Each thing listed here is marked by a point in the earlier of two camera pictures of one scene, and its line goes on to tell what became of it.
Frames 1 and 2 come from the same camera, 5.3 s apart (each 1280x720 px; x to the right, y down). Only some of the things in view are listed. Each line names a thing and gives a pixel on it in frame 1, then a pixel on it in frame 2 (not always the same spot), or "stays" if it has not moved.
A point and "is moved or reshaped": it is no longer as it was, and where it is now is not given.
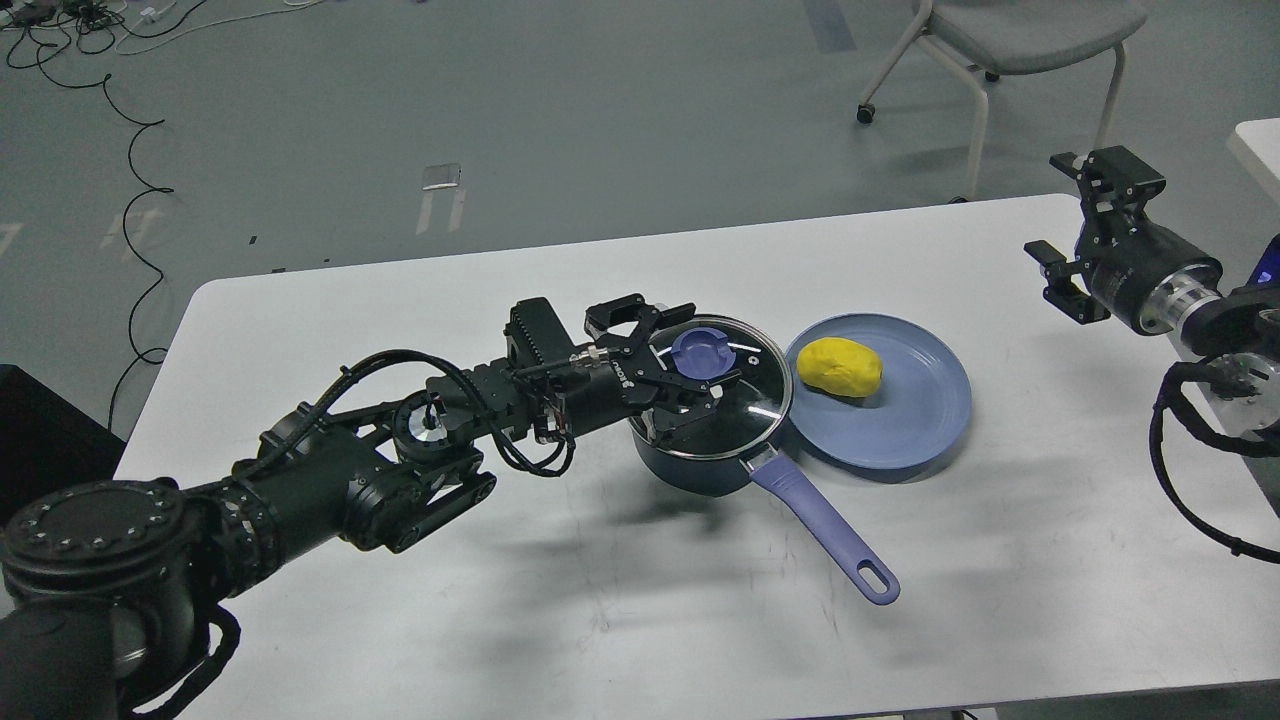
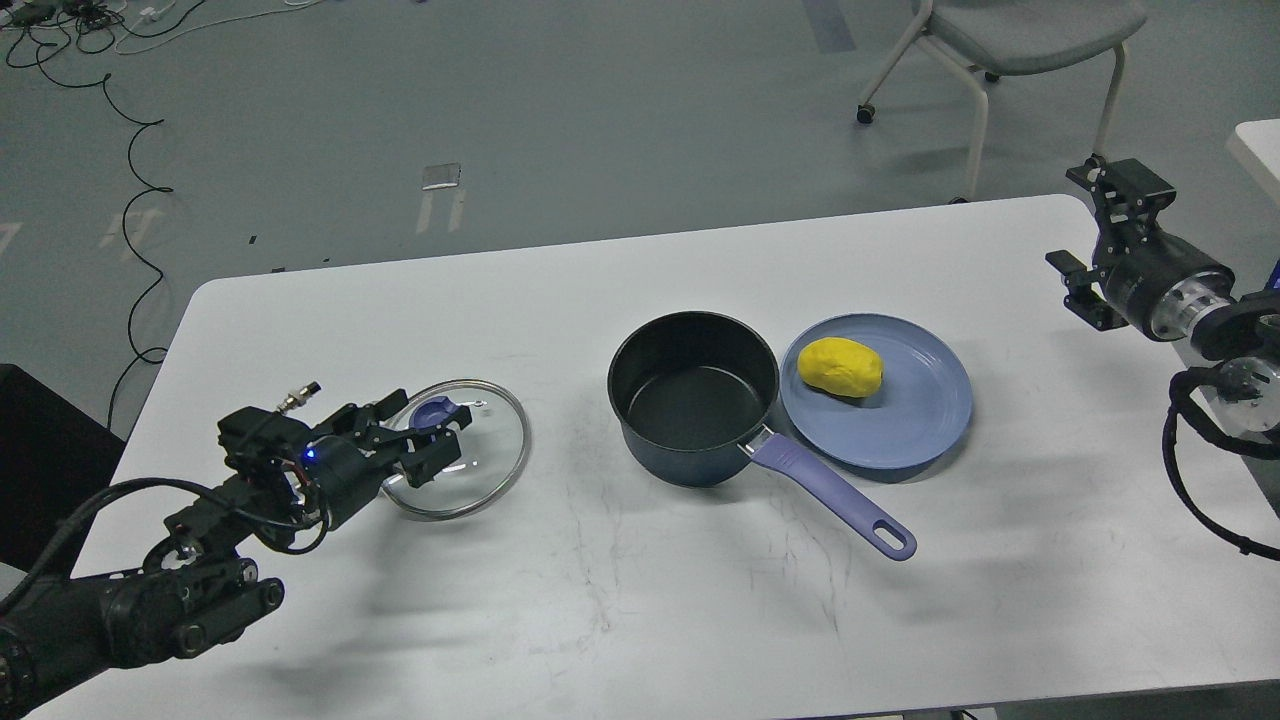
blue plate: x=917 y=412 stays
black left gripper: x=618 y=374 -> x=344 y=475
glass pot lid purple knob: x=703 y=353 is moved or reshaped
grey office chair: x=990 y=38 stays
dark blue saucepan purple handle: x=781 y=481 -> x=690 y=389
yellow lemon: x=840 y=366 stays
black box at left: x=47 y=443 stays
